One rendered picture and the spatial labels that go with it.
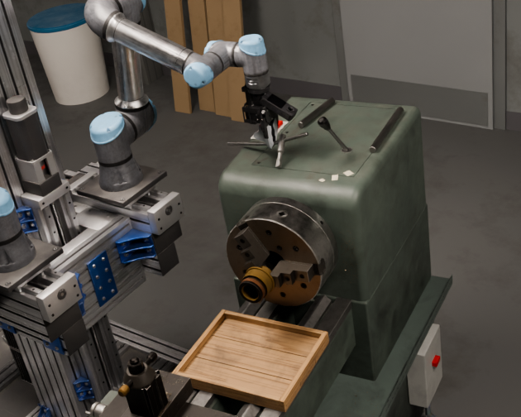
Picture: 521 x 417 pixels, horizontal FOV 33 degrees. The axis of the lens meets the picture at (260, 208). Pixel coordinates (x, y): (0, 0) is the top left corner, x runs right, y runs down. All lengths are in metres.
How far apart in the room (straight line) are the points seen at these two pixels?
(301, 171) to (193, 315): 1.71
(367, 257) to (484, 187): 2.31
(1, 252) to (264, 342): 0.82
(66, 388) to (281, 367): 1.09
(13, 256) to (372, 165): 1.10
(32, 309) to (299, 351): 0.80
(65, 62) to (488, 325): 3.85
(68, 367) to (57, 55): 3.69
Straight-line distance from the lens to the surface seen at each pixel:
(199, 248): 4.69
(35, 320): 2.74
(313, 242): 2.50
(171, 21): 6.08
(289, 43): 6.04
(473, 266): 4.32
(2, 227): 2.65
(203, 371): 2.57
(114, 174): 2.94
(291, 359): 2.54
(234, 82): 5.87
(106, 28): 2.69
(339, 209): 2.57
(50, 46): 6.59
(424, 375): 3.24
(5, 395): 3.81
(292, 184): 2.63
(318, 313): 2.73
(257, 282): 2.47
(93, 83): 6.72
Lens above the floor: 2.57
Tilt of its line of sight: 31 degrees down
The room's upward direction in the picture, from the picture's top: 10 degrees counter-clockwise
